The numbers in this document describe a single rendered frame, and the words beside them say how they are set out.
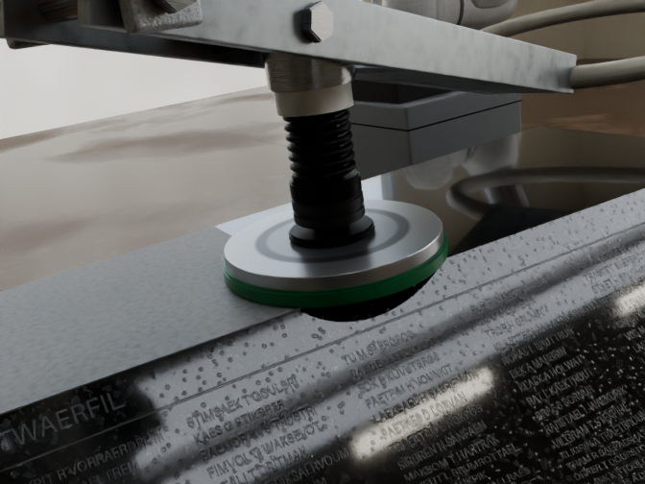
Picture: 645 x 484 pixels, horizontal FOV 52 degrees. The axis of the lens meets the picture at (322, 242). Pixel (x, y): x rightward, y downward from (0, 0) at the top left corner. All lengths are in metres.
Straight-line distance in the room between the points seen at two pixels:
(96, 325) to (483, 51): 0.47
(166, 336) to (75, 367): 0.07
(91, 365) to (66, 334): 0.07
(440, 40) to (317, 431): 0.38
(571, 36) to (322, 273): 8.24
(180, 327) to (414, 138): 1.18
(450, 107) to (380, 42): 1.16
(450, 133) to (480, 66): 1.02
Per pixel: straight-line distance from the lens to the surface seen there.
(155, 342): 0.56
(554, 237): 0.71
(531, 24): 1.37
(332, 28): 0.53
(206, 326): 0.57
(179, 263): 0.72
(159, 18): 0.41
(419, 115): 1.68
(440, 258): 0.61
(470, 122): 1.79
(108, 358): 0.55
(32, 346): 0.62
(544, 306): 0.66
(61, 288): 0.73
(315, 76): 0.58
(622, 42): 8.62
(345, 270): 0.56
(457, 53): 0.70
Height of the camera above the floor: 1.06
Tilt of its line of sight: 20 degrees down
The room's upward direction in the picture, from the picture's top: 8 degrees counter-clockwise
